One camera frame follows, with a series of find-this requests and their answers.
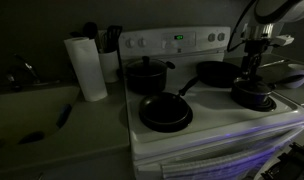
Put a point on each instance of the white kitchen sink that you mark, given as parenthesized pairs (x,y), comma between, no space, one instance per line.
(22,113)

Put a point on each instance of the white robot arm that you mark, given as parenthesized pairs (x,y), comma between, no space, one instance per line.
(285,10)

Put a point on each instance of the black slotted spatula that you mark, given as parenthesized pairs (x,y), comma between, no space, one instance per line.
(113,35)

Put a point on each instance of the white paper towel roll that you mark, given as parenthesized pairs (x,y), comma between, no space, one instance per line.
(87,70)

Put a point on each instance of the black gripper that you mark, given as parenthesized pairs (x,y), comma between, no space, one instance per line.
(253,56)

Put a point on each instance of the white electric stove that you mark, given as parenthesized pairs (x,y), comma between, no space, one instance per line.
(212,133)

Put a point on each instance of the white stove knob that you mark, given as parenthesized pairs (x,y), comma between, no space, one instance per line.
(129,42)
(211,37)
(221,36)
(141,42)

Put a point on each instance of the metal faucet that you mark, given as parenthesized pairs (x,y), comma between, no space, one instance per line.
(27,68)

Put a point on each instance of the black equipment piece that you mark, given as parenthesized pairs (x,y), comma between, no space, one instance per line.
(288,163)

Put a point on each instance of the white bowl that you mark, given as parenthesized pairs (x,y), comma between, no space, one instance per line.
(302,76)

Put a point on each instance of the large pot lid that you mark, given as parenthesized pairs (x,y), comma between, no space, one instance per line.
(145,66)

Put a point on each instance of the striped towel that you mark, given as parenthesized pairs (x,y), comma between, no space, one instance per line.
(218,165)

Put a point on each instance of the large black pot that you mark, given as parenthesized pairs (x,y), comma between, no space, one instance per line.
(146,80)

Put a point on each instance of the small black frying pan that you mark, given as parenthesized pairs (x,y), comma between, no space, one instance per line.
(163,108)

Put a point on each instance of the white utensil holder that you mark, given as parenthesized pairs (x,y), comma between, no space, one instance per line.
(109,66)

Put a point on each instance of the large black frying pan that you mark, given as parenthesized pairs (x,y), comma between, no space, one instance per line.
(217,73)

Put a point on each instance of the black ladle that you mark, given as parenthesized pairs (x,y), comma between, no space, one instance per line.
(90,30)

